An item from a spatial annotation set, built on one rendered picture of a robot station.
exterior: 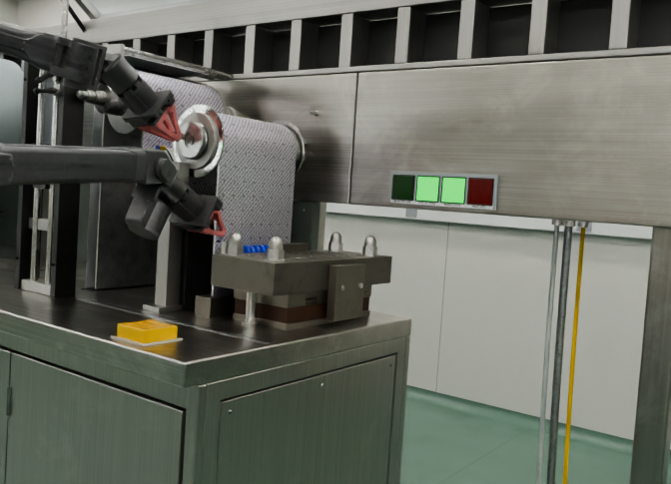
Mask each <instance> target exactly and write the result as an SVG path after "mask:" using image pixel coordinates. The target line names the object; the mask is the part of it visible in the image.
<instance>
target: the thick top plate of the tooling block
mask: <svg viewBox="0 0 671 484"><path fill-rule="evenodd" d="M361 254H362V252H355V251H347V250H344V251H328V250H327V249H324V250H309V251H305V252H285V255H284V260H285V261H270V260H265V258H266V256H267V253H266V252H244V256H231V255H224V254H222V253H217V254H213V257H212V274H211V285H215V286H221V287H226V288H231V289H237V290H242V291H248V292H253V293H259V294H264V295H270V296H277V295H286V294H294V293H303V292H312V291H321V290H329V276H330V265H334V264H349V263H363V264H365V276H364V285H373V284H382V283H390V274H391V260H392V256H387V255H379V254H378V255H377V256H368V255H361Z"/></svg>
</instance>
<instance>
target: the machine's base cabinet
mask: <svg viewBox="0 0 671 484"><path fill-rule="evenodd" d="M409 343H410V336H409V335H408V336H404V337H400V338H396V339H391V340H387V341H383V342H379V343H375V344H370V345H366V346H362V347H358V348H354V349H349V350H345V351H341V352H337V353H332V354H328V355H324V356H320V357H316V358H311V359H307V360H303V361H299V362H295V363H290V364H286V365H282V366H278V367H274V368H269V369H265V370H261V371H257V372H252V373H248V374H244V375H240V376H236V377H231V378H227V379H223V380H219V381H215V382H210V383H206V384H202V385H198V386H193V387H189V388H185V389H183V388H179V387H176V386H173V385H170V384H167V383H164V382H161V381H157V380H154V379H151V378H148V377H145V376H142V375H139V374H135V373H132V372H129V371H126V370H123V369H120V368H116V367H113V366H110V365H107V364H104V363H101V362H98V361H94V360H91V359H88V358H85V357H82V356H79V355H76V354H72V353H69V352H66V351H63V350H60V349H57V348H54V347H50V346H47V345H44V344H41V343H38V342H35V341H32V340H28V339H25V338H22V337H19V336H16V335H13V334H10V333H6V332H3V331H0V484H399V479H400V466H401V452H402V438H403V425H404V411H405V398H406V385H407V371H408V357H409Z"/></svg>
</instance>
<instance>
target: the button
mask: <svg viewBox="0 0 671 484"><path fill-rule="evenodd" d="M177 329H178V328H177V327H176V326H175V325H172V324H169V323H165V322H160V321H156V320H152V319H148V320H140V321H133V322H125V323H119V324H118V330H117V336H119V337H123V338H126V339H130V340H133V341H137V342H141V343H149V342H155V341H161V340H168V339H174V338H177Z"/></svg>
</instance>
